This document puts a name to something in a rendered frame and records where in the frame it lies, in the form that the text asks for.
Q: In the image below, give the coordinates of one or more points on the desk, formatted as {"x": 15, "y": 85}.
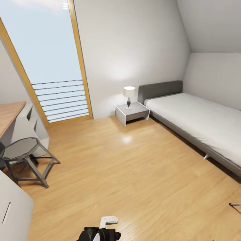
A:
{"x": 18, "y": 120}

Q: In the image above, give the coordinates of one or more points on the taboret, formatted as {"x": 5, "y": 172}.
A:
{"x": 23, "y": 149}

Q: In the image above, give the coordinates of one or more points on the bed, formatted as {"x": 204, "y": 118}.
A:
{"x": 213, "y": 128}

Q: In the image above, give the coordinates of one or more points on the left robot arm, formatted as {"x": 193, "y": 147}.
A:
{"x": 102, "y": 233}

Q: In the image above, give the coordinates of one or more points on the fixed window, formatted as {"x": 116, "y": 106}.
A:
{"x": 43, "y": 40}

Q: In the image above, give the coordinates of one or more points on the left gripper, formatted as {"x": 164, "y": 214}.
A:
{"x": 110, "y": 234}

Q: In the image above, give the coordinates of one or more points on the nightstand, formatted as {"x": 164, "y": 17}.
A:
{"x": 137, "y": 110}

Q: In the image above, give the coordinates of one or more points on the table lamp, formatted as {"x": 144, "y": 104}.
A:
{"x": 129, "y": 92}

